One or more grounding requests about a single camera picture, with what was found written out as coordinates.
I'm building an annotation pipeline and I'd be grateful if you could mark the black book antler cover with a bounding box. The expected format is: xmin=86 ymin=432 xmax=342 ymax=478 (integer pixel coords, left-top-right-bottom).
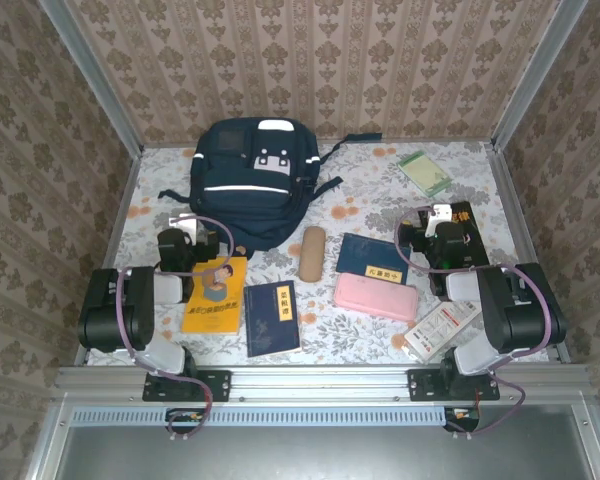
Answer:
xmin=417 ymin=200 xmax=492 ymax=274

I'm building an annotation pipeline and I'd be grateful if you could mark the yellow cartoon cover book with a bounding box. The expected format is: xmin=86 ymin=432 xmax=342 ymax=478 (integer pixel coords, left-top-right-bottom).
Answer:
xmin=180 ymin=256 xmax=249 ymax=336

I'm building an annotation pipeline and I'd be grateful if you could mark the green white card packet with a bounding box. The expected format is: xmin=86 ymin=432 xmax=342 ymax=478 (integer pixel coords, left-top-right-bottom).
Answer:
xmin=396 ymin=149 xmax=454 ymax=199

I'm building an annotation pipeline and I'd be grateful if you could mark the white packaged ruler set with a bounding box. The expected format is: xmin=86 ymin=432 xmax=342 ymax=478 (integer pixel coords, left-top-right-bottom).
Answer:
xmin=403 ymin=298 xmax=483 ymax=364

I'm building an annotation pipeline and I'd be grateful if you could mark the navy book wide yellow label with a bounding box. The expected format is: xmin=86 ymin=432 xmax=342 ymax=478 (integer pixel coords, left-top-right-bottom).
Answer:
xmin=335 ymin=232 xmax=412 ymax=286

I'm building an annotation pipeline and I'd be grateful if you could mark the navy blue backpack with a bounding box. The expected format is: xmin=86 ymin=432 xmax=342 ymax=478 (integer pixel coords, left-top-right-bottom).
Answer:
xmin=157 ymin=117 xmax=384 ymax=261

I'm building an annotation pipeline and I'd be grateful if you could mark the pink pencil case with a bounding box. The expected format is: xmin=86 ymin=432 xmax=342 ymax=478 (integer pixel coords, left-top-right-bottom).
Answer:
xmin=333 ymin=272 xmax=420 ymax=323

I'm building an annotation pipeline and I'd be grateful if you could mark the tan fabric pencil case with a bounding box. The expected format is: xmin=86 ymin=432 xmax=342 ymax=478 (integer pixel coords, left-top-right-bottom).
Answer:
xmin=298 ymin=225 xmax=326 ymax=283

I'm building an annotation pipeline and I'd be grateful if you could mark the floral table cover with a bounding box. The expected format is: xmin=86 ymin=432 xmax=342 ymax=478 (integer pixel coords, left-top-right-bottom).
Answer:
xmin=87 ymin=141 xmax=551 ymax=366

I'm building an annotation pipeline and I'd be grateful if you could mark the grey metal bench panel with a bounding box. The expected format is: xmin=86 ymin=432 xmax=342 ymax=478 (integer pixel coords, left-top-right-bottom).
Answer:
xmin=29 ymin=399 xmax=600 ymax=480

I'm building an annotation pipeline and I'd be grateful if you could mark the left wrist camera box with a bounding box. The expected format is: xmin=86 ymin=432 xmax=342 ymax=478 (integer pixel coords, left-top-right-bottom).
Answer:
xmin=168 ymin=214 xmax=199 ymax=239

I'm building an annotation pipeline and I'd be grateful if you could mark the aluminium side rail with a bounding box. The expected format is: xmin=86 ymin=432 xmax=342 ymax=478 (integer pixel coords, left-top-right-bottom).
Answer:
xmin=74 ymin=144 xmax=145 ymax=369
xmin=484 ymin=142 xmax=571 ymax=364

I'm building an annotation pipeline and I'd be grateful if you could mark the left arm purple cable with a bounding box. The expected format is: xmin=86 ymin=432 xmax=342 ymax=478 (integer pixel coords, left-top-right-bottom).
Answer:
xmin=115 ymin=214 xmax=236 ymax=442

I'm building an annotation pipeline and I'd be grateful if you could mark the aluminium frame post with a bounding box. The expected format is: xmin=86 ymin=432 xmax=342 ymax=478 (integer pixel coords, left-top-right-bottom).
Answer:
xmin=492 ymin=0 xmax=591 ymax=151
xmin=39 ymin=0 xmax=144 ymax=156

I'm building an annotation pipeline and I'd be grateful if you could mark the aluminium cross rail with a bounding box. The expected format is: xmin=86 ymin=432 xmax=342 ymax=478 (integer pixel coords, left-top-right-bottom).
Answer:
xmin=54 ymin=363 xmax=594 ymax=401

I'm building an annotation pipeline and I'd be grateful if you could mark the grey slotted cable duct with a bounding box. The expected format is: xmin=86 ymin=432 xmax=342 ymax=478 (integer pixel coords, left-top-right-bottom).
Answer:
xmin=69 ymin=405 xmax=449 ymax=427

